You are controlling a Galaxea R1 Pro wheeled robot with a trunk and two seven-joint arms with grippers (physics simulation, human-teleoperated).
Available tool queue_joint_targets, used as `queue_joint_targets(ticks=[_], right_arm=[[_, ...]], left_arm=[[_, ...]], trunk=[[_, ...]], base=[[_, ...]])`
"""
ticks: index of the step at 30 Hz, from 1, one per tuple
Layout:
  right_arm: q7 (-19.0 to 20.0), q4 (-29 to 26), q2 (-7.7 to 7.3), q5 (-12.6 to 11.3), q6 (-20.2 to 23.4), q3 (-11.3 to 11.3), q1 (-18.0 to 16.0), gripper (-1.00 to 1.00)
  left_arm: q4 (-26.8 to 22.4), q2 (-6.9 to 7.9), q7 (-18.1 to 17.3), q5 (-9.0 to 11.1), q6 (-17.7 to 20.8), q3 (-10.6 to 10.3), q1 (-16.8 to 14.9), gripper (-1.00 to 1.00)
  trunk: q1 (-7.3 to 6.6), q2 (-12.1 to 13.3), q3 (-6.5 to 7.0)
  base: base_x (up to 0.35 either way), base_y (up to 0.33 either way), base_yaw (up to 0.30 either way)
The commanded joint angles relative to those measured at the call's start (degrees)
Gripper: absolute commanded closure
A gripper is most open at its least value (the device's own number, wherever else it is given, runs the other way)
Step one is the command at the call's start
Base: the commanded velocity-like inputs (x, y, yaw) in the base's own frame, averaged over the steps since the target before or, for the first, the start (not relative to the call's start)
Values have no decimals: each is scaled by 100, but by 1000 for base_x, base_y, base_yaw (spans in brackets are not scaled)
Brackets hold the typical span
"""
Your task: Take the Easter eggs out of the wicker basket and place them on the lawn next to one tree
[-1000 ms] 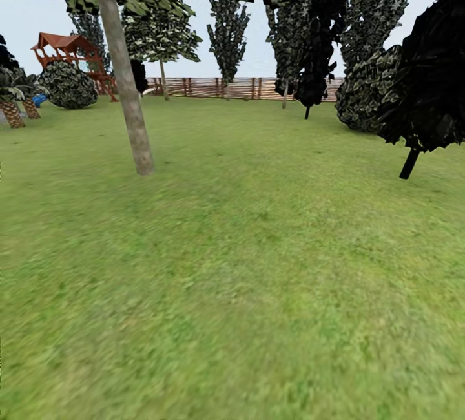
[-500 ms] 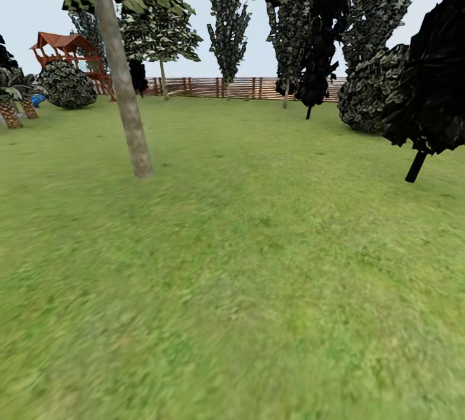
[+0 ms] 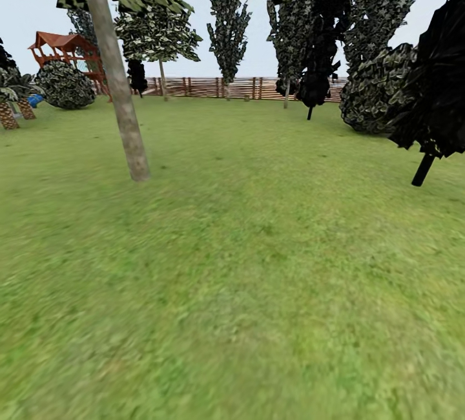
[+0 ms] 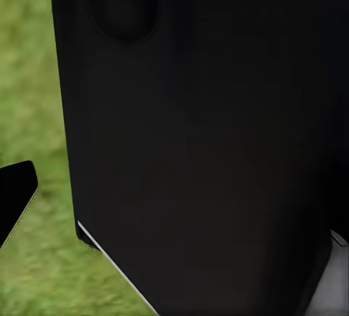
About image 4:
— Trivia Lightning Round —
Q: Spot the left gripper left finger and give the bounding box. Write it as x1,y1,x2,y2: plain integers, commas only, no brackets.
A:
0,160,38,248

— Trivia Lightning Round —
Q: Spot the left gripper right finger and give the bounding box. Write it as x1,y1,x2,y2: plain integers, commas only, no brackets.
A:
326,160,349,219

